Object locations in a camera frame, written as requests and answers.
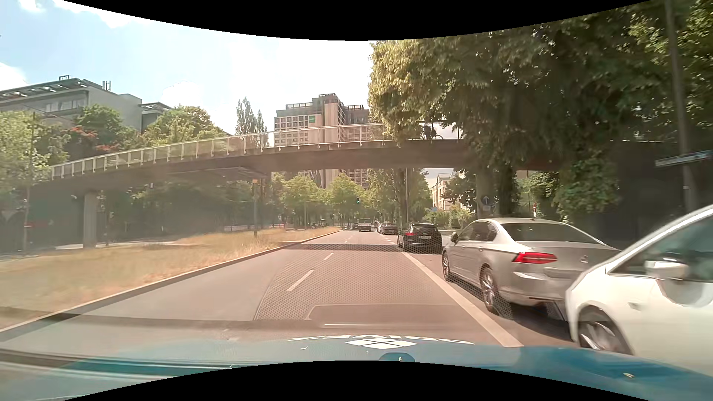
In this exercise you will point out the traffic light on pole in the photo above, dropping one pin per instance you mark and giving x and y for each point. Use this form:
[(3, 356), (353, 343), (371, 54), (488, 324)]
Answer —
[(255, 203), (357, 207)]

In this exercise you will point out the dry grass median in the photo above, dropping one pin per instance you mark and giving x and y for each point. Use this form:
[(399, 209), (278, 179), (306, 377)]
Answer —
[(111, 267)]

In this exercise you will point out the grey flat-roofed building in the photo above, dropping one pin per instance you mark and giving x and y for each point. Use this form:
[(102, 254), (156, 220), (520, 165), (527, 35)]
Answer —
[(67, 100)]

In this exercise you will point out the black car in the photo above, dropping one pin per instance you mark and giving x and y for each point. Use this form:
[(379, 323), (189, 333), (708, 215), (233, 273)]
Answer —
[(420, 235)]

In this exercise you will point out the lamp post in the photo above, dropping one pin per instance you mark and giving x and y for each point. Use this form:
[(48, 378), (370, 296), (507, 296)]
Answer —
[(29, 184)]

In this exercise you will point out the silver saloon car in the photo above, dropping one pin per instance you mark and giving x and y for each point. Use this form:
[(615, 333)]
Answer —
[(523, 259)]

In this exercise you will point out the pale building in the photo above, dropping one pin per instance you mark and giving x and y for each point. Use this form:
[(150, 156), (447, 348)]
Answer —
[(443, 192)]

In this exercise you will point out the car's own bonnet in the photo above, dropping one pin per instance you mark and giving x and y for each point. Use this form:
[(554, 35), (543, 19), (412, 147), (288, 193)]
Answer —
[(501, 365)]

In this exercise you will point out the group of distant cars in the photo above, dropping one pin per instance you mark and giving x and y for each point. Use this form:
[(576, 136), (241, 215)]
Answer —
[(379, 226)]

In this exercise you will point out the white car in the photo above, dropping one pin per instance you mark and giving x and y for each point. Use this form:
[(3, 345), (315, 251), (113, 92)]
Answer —
[(646, 295)]

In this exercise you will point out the dark pole with street sign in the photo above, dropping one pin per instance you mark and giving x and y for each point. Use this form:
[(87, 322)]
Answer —
[(680, 111)]

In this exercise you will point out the grey asphalt road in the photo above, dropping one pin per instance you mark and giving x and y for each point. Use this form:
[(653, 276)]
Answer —
[(356, 273)]

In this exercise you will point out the concrete footbridge with railing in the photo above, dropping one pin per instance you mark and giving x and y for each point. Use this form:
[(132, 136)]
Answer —
[(312, 156)]

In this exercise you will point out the person on bicycle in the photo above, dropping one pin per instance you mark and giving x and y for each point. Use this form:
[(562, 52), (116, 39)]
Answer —
[(429, 131)]

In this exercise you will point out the round blue road sign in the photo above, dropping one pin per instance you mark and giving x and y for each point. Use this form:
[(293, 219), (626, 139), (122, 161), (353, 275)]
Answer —
[(485, 203)]

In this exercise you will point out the tall beige office building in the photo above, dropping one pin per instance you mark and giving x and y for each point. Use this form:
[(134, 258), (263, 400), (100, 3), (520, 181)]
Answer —
[(320, 122)]

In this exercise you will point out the large roadside trees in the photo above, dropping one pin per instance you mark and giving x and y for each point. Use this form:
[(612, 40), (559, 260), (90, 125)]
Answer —
[(535, 94)]

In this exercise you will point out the row of trees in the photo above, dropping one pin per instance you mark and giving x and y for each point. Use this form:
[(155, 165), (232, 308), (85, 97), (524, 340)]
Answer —
[(184, 189)]

